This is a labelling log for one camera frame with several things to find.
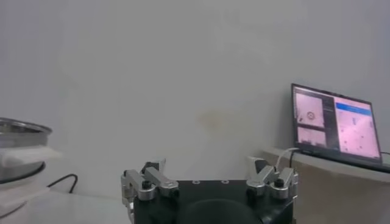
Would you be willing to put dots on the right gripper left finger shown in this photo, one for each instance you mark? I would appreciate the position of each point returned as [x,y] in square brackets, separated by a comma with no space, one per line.
[158,181]

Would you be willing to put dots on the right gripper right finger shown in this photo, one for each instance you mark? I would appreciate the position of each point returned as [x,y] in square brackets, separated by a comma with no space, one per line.
[265,179]

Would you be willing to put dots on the stainless steel steamer basket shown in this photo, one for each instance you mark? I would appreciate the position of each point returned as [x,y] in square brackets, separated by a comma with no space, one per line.
[21,137]

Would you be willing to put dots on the white side desk with laptop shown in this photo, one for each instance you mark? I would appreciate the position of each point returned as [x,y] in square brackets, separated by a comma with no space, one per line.
[335,169]

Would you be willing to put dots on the open black laptop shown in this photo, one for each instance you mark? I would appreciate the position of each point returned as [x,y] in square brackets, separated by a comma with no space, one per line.
[335,121]

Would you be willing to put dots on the cream electric cooking pot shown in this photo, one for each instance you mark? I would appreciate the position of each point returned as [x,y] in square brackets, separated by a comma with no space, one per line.
[15,194]

